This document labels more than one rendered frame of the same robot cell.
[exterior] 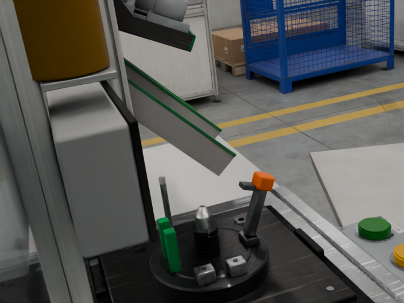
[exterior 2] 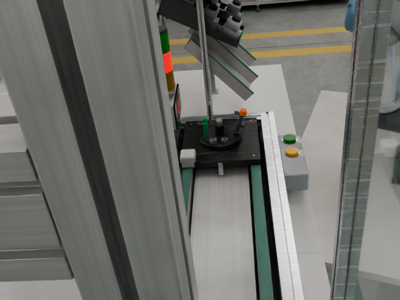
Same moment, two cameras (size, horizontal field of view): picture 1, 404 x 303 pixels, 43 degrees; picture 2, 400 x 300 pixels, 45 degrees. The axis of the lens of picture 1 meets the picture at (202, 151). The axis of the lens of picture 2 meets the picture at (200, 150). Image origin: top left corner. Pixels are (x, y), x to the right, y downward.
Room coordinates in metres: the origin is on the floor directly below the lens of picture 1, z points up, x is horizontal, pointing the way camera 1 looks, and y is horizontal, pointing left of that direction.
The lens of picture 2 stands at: (-0.71, -0.40, 1.82)
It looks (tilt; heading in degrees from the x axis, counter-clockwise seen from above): 35 degrees down; 22
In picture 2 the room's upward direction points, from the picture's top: 7 degrees counter-clockwise
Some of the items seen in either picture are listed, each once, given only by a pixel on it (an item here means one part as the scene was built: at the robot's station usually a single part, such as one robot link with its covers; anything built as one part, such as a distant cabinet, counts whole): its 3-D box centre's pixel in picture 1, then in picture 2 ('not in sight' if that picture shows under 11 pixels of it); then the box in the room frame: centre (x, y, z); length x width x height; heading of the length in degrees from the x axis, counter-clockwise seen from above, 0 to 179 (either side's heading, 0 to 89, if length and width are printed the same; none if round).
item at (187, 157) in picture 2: not in sight; (187, 158); (0.39, 0.08, 0.97); 0.05 x 0.05 x 0.04; 15
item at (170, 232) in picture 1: (172, 250); (205, 130); (0.49, 0.05, 1.01); 0.01 x 0.01 x 0.05; 15
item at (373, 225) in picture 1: (374, 231); (289, 139); (0.55, -0.20, 0.96); 0.04 x 0.04 x 0.02
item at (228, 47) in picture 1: (267, 45); not in sight; (6.09, -0.95, 0.20); 1.20 x 0.80 x 0.41; 106
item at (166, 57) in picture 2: not in sight; (161, 61); (0.30, 0.07, 1.33); 0.05 x 0.05 x 0.05
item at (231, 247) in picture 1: (209, 260); (220, 136); (0.51, 0.01, 0.98); 0.14 x 0.14 x 0.02
